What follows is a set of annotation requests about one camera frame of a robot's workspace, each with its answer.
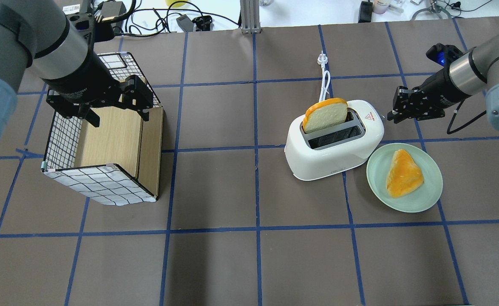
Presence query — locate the white toaster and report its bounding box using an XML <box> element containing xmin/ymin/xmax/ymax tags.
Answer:
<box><xmin>284</xmin><ymin>99</ymin><xmax>384</xmax><ymax>181</ymax></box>

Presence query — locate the wire basket with wooden shelf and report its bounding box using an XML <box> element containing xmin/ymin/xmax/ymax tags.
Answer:
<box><xmin>40</xmin><ymin>52</ymin><xmax>165</xmax><ymax>207</ymax></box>

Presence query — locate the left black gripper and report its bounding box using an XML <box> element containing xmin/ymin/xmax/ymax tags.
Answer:
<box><xmin>46</xmin><ymin>52</ymin><xmax>154</xmax><ymax>128</ymax></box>

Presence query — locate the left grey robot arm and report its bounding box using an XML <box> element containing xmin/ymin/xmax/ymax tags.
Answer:
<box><xmin>0</xmin><ymin>0</ymin><xmax>154</xmax><ymax>138</ymax></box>

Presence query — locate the white toaster power cable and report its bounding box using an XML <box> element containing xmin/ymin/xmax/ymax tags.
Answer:
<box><xmin>317</xmin><ymin>51</ymin><xmax>333</xmax><ymax>99</ymax></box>

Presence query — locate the black power adapter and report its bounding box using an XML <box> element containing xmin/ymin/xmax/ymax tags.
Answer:
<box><xmin>176</xmin><ymin>15</ymin><xmax>196</xmax><ymax>32</ymax></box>

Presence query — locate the light green plate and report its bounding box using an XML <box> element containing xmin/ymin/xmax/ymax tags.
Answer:
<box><xmin>366</xmin><ymin>143</ymin><xmax>442</xmax><ymax>213</ymax></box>

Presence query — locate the bread slice on plate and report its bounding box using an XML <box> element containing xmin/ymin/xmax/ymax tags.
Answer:
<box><xmin>386</xmin><ymin>149</ymin><xmax>424</xmax><ymax>198</ymax></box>

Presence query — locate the bread slice in toaster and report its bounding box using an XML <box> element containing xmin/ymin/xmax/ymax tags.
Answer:
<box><xmin>302</xmin><ymin>98</ymin><xmax>347</xmax><ymax>134</ymax></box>

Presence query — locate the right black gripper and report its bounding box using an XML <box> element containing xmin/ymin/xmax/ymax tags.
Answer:
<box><xmin>387</xmin><ymin>68</ymin><xmax>461</xmax><ymax>124</ymax></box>

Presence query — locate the aluminium frame post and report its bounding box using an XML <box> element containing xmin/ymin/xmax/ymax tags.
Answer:
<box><xmin>240</xmin><ymin>0</ymin><xmax>261</xmax><ymax>34</ymax></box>

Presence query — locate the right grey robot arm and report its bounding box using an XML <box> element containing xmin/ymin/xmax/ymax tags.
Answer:
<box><xmin>387</xmin><ymin>34</ymin><xmax>499</xmax><ymax>131</ymax></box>

